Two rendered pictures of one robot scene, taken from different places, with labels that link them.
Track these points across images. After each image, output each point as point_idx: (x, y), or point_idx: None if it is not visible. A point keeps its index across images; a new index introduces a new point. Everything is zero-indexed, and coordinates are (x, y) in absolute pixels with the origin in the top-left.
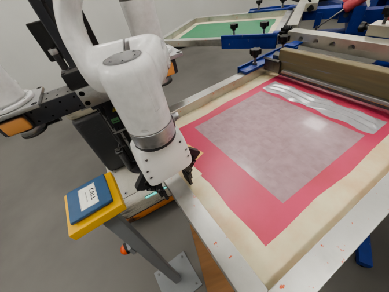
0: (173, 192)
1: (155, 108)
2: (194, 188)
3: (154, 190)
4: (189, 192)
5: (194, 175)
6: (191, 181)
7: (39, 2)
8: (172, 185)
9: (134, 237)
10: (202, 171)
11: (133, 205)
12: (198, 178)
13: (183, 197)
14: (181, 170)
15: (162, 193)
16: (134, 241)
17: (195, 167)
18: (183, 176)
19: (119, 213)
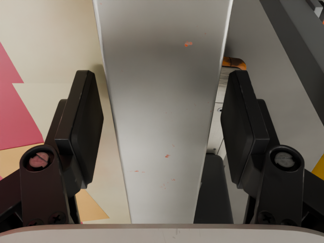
0: (208, 93)
1: None
2: (84, 42)
3: (306, 175)
4: (116, 37)
5: (56, 97)
6: (74, 84)
7: None
8: (183, 126)
9: (302, 26)
10: (8, 92)
11: (221, 82)
12: (38, 73)
13: (176, 31)
14: (101, 141)
15: (265, 127)
16: (302, 16)
17: (33, 122)
18: (106, 120)
19: (315, 102)
